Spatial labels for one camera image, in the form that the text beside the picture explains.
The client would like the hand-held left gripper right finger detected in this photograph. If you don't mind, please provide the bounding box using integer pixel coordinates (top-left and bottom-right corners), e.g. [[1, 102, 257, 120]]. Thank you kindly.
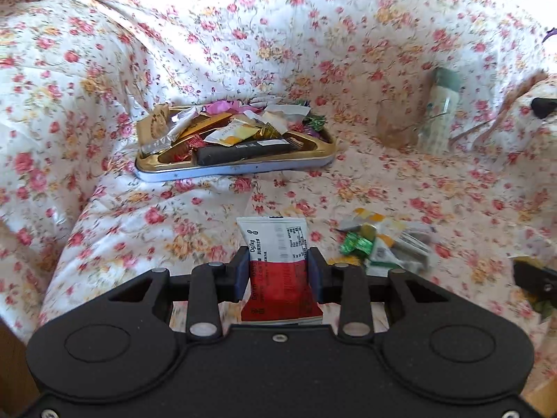
[[307, 246, 451, 341]]

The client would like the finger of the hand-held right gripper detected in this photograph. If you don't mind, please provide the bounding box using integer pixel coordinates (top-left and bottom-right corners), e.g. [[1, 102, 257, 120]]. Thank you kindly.
[[512, 258, 557, 299]]

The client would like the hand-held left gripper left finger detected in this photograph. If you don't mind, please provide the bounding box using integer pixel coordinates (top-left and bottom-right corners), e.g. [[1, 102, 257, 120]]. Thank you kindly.
[[107, 246, 252, 342]]

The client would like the red white snack packet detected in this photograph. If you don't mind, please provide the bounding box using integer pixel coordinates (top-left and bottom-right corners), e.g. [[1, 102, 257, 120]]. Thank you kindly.
[[236, 217, 323, 325]]

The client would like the orange white snack packet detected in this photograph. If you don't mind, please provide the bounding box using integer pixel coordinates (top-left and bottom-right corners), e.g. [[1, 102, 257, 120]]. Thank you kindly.
[[353, 208, 387, 227]]

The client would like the blue-rimmed gold tin tray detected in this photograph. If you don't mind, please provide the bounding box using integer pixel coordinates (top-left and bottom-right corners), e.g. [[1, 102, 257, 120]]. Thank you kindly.
[[135, 104, 338, 183]]

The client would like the floral bedsheet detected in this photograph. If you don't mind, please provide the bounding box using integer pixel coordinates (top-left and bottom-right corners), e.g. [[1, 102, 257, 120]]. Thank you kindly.
[[0, 0, 557, 401]]

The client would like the pile of mixed snack packets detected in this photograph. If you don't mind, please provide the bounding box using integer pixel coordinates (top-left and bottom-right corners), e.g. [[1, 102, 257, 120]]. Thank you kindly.
[[138, 100, 328, 166]]

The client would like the thin wooden stick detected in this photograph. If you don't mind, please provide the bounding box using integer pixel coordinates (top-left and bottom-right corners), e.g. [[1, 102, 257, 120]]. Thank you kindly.
[[450, 118, 497, 142]]

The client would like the clear glass cup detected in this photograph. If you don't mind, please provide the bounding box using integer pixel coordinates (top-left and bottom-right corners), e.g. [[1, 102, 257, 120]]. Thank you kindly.
[[375, 96, 421, 151]]

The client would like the bottle with teal lid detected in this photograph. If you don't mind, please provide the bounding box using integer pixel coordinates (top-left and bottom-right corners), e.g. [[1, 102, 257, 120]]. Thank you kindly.
[[418, 67, 464, 155]]

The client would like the black strap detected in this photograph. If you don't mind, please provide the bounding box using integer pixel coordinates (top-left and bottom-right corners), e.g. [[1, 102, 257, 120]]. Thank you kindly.
[[532, 97, 557, 119]]

